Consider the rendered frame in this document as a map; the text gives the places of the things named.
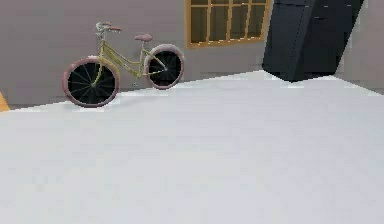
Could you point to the orange framed window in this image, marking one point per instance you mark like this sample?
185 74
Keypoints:
188 23

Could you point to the orange wooden object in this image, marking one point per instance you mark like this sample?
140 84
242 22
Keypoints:
2 104

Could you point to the yellow bicycle with pink tyres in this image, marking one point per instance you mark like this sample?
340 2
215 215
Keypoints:
110 55

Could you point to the black cupboard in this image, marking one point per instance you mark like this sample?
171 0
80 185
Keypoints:
300 36

